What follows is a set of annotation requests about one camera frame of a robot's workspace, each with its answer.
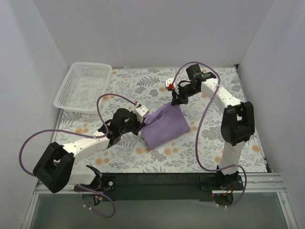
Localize purple t shirt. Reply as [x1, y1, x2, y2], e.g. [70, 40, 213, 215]
[141, 102, 190, 149]

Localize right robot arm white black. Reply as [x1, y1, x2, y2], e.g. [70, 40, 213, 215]
[165, 62, 255, 190]

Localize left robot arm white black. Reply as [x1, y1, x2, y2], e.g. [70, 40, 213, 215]
[33, 105, 149, 193]

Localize white plastic basket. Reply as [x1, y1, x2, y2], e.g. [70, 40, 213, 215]
[53, 62, 112, 114]

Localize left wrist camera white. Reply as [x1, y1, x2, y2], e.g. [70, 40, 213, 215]
[133, 102, 150, 123]

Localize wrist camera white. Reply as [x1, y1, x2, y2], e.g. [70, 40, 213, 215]
[165, 78, 179, 94]
[133, 102, 150, 123]

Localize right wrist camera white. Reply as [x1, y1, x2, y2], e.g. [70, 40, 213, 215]
[165, 78, 179, 94]

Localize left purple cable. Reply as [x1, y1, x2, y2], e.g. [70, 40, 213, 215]
[19, 94, 141, 219]

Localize purple cable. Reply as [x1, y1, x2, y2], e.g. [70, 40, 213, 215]
[171, 61, 248, 208]
[19, 94, 141, 219]

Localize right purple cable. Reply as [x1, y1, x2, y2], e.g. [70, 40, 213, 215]
[171, 61, 248, 208]

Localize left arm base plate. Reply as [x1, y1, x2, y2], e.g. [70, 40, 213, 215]
[73, 174, 116, 192]

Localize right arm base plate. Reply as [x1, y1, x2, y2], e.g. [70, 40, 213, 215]
[195, 173, 244, 191]

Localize aluminium frame rail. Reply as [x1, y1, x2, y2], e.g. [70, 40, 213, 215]
[245, 173, 286, 193]

